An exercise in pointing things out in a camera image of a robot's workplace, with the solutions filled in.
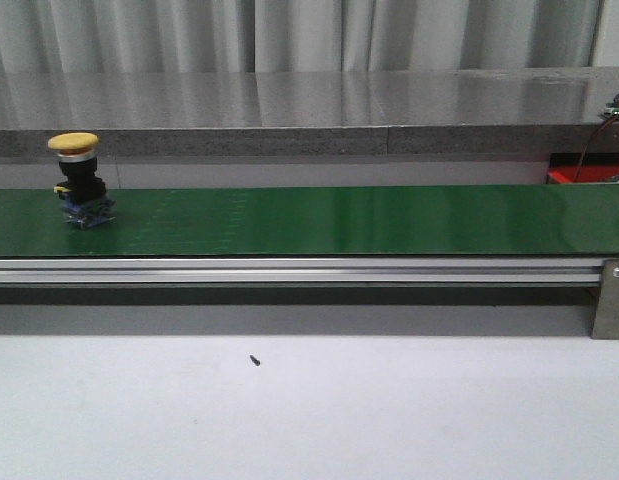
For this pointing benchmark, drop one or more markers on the green conveyor belt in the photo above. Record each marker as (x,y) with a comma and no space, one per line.
(535,220)

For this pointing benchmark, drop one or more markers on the grey curtain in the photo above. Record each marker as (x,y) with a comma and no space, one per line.
(302,36)

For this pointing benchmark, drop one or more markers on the metal conveyor support bracket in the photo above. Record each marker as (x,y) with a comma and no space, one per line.
(606,320)

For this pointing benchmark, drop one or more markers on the yellow mushroom push button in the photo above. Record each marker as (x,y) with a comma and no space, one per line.
(84,197)

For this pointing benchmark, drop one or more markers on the small green circuit board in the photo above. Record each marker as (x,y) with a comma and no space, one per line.
(611,109)

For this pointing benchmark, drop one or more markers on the grey stone counter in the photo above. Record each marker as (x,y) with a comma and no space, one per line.
(544,110)

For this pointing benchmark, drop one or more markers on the aluminium conveyor frame rail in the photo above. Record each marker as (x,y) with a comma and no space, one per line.
(464,270)

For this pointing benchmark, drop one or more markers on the red plastic tray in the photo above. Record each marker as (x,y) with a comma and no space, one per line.
(596,168)

